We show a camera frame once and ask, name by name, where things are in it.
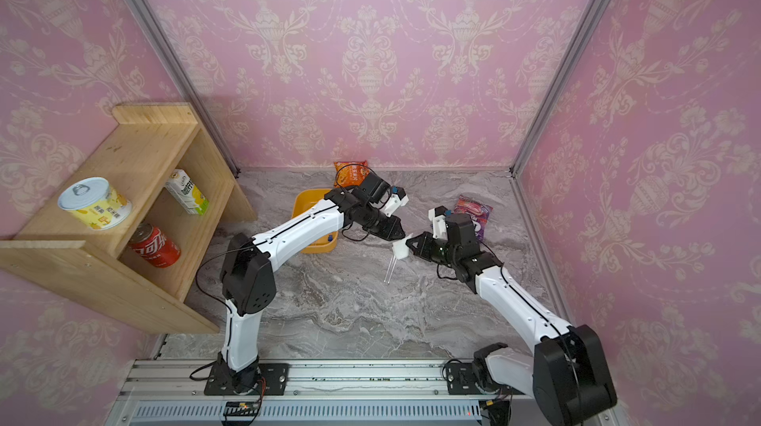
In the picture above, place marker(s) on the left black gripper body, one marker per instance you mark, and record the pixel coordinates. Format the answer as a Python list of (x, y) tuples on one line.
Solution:
[(377, 222)]

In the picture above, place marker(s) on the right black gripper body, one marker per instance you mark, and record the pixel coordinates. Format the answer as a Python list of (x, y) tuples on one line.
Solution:
[(440, 251)]

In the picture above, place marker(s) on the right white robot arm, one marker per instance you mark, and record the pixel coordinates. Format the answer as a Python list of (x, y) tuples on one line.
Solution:
[(567, 373)]

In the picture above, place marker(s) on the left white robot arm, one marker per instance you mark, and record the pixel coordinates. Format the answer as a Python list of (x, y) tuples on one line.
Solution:
[(248, 272)]

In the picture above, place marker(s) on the orange snack bag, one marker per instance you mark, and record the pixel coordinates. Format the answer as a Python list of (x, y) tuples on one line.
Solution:
[(350, 174)]

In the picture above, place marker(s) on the purple candy bag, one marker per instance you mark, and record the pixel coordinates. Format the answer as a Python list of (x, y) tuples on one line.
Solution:
[(478, 211)]

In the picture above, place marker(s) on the green white drink carton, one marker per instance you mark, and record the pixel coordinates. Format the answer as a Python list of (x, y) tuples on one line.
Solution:
[(186, 193)]

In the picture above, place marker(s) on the red cola can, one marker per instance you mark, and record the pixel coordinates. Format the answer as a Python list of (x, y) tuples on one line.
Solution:
[(152, 245)]

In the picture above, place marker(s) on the wooden shelf unit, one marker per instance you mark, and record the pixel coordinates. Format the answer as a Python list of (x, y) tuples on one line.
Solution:
[(98, 270)]

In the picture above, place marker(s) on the yellow tin can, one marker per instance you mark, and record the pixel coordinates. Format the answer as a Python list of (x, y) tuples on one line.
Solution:
[(96, 203)]

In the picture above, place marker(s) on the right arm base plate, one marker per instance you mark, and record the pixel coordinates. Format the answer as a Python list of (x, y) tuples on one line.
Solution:
[(463, 378)]

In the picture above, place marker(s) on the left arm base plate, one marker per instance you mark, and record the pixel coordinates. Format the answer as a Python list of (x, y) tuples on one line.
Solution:
[(272, 378)]

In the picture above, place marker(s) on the aluminium corner post left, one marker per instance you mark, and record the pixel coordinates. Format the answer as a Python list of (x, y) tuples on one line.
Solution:
[(151, 26)]

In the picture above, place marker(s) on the aluminium corner post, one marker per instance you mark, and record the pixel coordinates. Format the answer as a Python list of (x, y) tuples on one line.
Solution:
[(151, 26), (576, 48)]

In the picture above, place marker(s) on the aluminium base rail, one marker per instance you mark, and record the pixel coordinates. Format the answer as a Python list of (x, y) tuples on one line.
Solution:
[(319, 392)]

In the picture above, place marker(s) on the aluminium corner post right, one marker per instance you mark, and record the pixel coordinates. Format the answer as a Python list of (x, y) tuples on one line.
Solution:
[(576, 48)]

